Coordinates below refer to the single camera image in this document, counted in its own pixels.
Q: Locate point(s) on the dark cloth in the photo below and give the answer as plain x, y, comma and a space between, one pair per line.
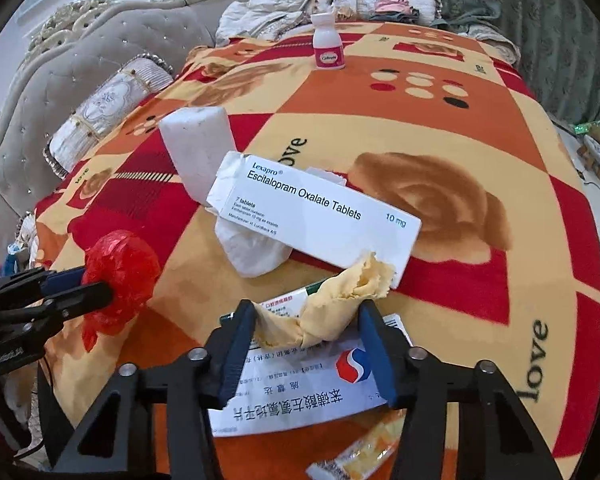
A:
395, 17

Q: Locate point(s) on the long white tablet box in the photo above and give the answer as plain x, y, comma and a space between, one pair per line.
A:
310, 210

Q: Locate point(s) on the green white medicine box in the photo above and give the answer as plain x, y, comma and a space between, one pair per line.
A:
280, 302

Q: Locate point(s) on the white crumpled cloth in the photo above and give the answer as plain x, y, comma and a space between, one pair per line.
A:
245, 20

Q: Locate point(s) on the orange white wrapper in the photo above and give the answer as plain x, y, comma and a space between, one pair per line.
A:
360, 455

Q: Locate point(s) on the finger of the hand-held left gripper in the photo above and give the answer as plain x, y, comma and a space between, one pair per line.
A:
80, 297
62, 280

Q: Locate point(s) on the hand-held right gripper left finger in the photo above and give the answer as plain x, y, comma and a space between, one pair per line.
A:
235, 355

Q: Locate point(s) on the red plastic bag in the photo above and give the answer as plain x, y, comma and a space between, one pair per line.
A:
125, 270

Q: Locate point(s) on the pink cloth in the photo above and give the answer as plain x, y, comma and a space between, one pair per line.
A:
392, 5

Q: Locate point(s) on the beige bolster pillow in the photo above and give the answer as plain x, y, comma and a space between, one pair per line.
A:
105, 110

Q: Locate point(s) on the white box red blue logo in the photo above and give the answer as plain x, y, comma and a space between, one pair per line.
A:
300, 385

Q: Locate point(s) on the white pill bottle pink label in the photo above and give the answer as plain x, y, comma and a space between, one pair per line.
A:
327, 40

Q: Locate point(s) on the yellow cloth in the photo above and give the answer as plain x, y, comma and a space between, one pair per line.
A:
325, 310

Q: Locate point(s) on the green packet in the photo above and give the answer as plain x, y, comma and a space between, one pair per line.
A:
587, 127

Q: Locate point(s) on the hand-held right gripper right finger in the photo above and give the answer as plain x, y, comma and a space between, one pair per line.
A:
380, 360

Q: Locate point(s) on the small round stool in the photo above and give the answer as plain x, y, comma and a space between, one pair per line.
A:
595, 155

